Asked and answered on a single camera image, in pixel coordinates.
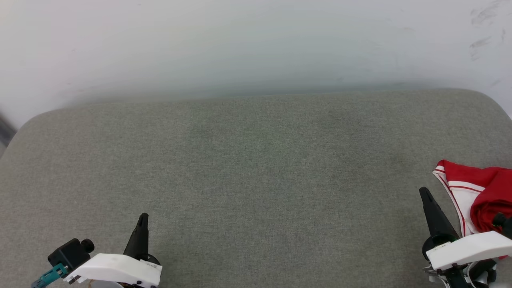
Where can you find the red shirt with white sleeves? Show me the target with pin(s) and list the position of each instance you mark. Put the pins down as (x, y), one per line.
(494, 192)

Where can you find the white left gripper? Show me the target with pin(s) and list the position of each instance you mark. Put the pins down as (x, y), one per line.
(116, 268)

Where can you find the grey fabric sofa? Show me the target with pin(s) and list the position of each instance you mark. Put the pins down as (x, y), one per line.
(248, 180)

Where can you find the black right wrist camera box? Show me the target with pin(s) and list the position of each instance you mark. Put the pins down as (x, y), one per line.
(503, 224)

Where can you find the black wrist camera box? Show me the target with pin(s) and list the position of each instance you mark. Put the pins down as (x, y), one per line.
(70, 252)
(503, 224)

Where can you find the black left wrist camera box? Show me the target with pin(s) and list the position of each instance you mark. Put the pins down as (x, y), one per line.
(70, 252)

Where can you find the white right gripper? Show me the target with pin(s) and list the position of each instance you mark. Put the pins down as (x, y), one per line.
(468, 248)

